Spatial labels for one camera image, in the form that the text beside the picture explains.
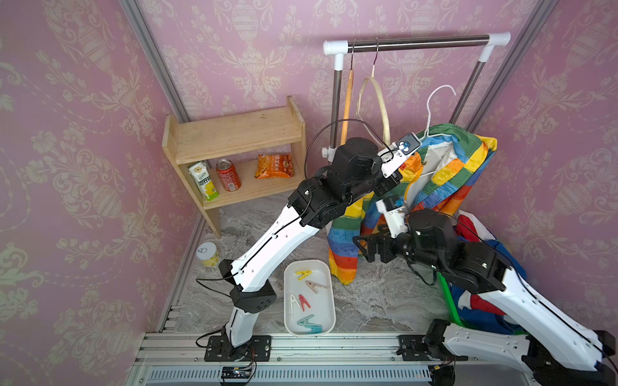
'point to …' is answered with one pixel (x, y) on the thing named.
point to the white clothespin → (293, 299)
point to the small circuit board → (236, 372)
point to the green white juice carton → (201, 174)
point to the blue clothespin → (315, 328)
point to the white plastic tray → (308, 297)
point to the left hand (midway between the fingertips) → (394, 154)
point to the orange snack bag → (272, 166)
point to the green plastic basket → (454, 311)
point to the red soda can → (228, 175)
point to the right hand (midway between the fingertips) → (368, 232)
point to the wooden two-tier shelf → (237, 157)
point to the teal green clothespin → (305, 321)
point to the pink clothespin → (312, 285)
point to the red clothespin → (303, 301)
